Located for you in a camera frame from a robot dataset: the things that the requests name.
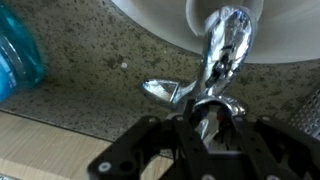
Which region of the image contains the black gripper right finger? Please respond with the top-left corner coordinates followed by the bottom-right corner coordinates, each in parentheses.
top-left (232, 116), bottom-right (267, 180)

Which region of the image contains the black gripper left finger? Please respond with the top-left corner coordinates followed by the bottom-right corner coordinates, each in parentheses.
top-left (171, 115), bottom-right (214, 180)

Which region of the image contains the chrome sink faucet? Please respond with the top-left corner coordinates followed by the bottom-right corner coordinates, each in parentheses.
top-left (141, 5), bottom-right (257, 144)

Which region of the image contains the white oval sink basin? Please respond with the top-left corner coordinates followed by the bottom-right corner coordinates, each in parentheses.
top-left (111, 0), bottom-right (320, 64)

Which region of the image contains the blue mouthwash bottle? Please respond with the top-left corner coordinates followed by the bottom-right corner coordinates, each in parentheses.
top-left (0, 0), bottom-right (45, 101)

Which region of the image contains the wood framed wall mirror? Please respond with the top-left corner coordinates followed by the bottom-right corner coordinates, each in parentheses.
top-left (0, 109), bottom-right (174, 180)

